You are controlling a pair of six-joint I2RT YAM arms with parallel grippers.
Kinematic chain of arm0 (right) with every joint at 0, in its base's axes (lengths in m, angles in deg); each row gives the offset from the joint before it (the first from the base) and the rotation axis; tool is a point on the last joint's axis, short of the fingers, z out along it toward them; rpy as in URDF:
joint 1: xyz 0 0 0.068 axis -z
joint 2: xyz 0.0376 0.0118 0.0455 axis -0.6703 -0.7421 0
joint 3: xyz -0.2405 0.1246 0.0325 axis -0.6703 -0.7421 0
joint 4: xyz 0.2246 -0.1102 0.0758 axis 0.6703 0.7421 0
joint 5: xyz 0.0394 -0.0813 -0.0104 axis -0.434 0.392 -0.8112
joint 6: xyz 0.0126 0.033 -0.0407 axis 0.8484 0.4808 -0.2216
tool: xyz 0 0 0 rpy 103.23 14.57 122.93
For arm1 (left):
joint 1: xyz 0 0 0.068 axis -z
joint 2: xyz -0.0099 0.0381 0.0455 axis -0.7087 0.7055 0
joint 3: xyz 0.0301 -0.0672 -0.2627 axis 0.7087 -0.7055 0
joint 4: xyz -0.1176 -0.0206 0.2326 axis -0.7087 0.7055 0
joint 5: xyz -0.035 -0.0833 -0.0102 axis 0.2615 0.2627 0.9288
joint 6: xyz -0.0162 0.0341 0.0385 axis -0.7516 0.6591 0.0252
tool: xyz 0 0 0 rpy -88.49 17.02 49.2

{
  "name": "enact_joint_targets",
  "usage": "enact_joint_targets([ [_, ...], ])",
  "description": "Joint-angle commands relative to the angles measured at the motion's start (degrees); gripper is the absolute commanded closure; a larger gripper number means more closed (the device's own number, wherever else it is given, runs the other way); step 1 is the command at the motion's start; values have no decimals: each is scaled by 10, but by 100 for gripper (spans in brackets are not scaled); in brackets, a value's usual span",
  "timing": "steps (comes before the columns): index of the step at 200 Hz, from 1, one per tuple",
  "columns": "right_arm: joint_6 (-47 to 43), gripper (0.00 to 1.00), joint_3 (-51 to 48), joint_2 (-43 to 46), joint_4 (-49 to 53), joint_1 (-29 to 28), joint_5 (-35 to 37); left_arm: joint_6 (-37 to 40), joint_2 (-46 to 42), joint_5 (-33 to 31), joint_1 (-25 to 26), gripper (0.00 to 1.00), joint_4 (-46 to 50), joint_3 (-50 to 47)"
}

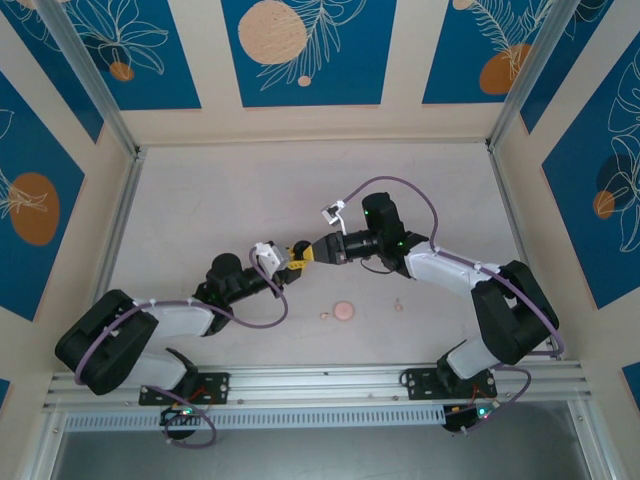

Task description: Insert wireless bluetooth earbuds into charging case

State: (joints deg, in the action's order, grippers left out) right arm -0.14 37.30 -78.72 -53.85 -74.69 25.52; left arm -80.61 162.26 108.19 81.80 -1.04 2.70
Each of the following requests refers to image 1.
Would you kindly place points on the pink earbud charging case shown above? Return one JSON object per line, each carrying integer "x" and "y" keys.
{"x": 344, "y": 311}

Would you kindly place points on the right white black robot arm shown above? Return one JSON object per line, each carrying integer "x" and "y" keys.
{"x": 440, "y": 272}

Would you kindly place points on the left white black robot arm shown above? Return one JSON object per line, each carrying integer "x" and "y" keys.
{"x": 175, "y": 320}

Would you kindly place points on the grey metal sheet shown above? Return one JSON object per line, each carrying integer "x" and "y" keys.
{"x": 320, "y": 457}

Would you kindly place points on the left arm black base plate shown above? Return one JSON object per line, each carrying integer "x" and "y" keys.
{"x": 223, "y": 392}

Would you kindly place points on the aluminium cross rail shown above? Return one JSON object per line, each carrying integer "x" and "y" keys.
{"x": 320, "y": 385}

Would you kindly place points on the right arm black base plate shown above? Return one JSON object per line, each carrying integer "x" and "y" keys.
{"x": 420, "y": 385}

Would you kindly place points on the aluminium corner post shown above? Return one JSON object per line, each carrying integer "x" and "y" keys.
{"x": 529, "y": 75}
{"x": 92, "y": 75}

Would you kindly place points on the aluminium frame profile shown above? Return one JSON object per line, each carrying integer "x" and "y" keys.
{"x": 42, "y": 460}
{"x": 587, "y": 440}

